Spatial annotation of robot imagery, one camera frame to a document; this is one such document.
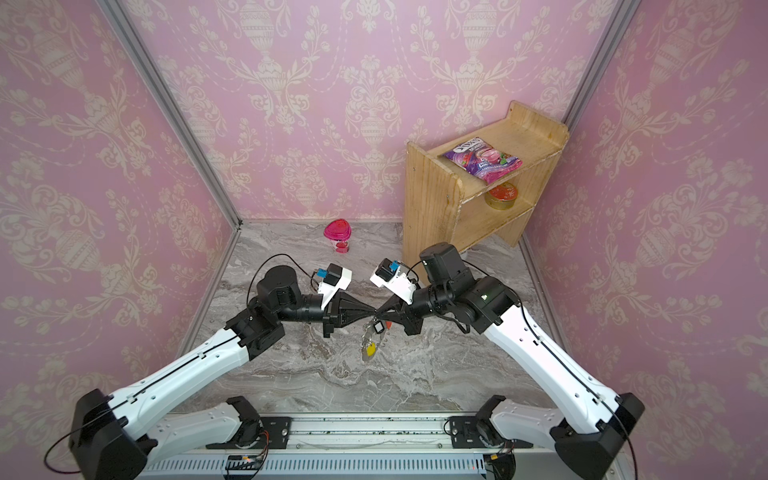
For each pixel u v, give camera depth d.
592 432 0.37
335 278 0.55
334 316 0.56
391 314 0.61
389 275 0.54
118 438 0.38
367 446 0.73
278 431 0.75
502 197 0.94
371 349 0.66
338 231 1.06
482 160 0.71
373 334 0.67
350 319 0.62
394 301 0.57
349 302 0.60
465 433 0.73
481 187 0.70
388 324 0.72
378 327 0.65
